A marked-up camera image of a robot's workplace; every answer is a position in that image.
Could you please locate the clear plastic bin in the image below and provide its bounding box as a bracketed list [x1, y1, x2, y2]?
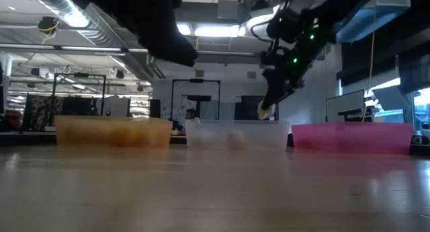
[185, 119, 290, 149]

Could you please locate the grey ceiling box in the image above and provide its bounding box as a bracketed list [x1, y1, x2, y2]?
[216, 0, 240, 22]

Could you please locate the orange translucent bin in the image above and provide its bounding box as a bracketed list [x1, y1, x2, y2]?
[54, 115, 174, 149]

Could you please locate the black speaker box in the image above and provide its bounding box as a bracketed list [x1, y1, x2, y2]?
[149, 98, 162, 120]

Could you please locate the yellow black ceiling reel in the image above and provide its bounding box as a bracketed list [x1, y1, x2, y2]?
[36, 15, 62, 36]

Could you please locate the ceiling light panel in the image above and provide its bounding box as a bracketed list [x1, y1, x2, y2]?
[176, 22, 192, 36]
[193, 24, 241, 38]

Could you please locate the yellow hanging cable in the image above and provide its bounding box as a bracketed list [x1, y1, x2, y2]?
[361, 9, 376, 122]

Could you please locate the long horizontal metal pipe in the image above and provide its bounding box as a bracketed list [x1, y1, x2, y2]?
[0, 42, 265, 61]

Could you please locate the small grey white device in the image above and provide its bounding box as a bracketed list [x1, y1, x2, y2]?
[411, 130, 425, 146]

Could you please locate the dark window blind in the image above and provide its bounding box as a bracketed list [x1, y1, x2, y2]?
[397, 43, 430, 95]

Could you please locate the black machine cabinet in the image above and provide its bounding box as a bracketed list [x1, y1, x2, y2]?
[234, 95, 280, 122]

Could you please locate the pink plastic bin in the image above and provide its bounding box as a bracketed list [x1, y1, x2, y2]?
[291, 121, 414, 156]

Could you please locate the black frame rig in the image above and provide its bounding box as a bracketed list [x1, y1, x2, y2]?
[170, 78, 222, 122]
[51, 73, 108, 120]

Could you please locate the white panel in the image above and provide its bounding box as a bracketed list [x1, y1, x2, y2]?
[95, 95, 131, 118]

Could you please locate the large silver spiral duct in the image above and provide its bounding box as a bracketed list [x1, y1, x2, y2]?
[25, 0, 128, 50]

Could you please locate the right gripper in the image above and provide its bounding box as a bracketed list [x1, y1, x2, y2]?
[260, 36, 324, 111]

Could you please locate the white board with black frame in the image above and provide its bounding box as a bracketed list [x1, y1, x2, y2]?
[325, 89, 366, 123]

